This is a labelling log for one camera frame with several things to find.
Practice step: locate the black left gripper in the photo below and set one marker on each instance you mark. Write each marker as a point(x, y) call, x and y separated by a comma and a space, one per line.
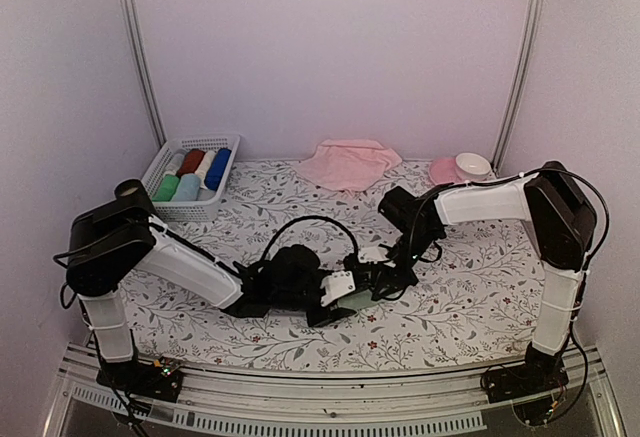
point(328, 317)

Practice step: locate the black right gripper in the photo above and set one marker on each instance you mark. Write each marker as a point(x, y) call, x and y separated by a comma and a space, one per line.
point(399, 280)

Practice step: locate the green towel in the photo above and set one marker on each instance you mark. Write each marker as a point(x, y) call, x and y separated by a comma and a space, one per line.
point(356, 301)
point(166, 189)

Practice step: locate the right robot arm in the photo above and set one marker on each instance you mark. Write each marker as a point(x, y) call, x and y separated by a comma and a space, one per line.
point(562, 222)

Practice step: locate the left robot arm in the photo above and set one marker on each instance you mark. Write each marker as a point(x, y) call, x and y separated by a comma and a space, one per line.
point(221, 292)

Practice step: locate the pink plate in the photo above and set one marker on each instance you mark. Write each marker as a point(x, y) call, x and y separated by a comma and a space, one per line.
point(443, 171)

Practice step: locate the pink towel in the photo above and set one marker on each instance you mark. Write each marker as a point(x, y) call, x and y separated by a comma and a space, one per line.
point(348, 165)

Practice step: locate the white bowl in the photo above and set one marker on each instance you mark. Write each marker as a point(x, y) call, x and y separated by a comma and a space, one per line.
point(471, 166)

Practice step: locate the light blue rolled towel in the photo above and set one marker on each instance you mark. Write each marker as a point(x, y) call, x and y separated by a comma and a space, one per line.
point(187, 189)

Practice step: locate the white rolled towel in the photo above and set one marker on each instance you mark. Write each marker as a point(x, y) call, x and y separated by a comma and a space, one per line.
point(204, 167)

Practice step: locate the green rolled towel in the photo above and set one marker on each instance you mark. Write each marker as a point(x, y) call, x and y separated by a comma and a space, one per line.
point(166, 189)

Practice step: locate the red rolled towel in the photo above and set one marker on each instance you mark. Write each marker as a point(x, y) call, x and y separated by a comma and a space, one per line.
point(191, 162)

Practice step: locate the grey rolled towel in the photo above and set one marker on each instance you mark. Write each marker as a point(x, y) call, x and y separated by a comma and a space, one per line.
point(174, 164)

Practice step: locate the black cylinder cup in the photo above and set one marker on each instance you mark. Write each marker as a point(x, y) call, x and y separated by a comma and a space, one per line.
point(134, 192)

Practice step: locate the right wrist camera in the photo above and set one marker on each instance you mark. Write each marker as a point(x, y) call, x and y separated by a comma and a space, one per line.
point(367, 255)

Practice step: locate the front aluminium rail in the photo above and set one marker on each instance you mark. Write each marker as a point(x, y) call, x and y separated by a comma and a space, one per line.
point(228, 401)

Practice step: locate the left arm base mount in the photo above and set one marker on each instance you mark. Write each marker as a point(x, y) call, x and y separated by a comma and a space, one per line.
point(142, 379)

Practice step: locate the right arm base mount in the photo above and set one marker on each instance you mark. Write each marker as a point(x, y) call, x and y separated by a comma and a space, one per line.
point(502, 384)

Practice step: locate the right aluminium frame post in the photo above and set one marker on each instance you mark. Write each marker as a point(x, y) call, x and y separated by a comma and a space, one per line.
point(532, 20)

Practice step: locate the aluminium frame post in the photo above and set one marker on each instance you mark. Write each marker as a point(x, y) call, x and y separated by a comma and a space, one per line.
point(532, 20)
point(135, 37)

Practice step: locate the left aluminium frame post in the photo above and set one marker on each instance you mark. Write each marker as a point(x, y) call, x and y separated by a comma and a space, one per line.
point(135, 37)

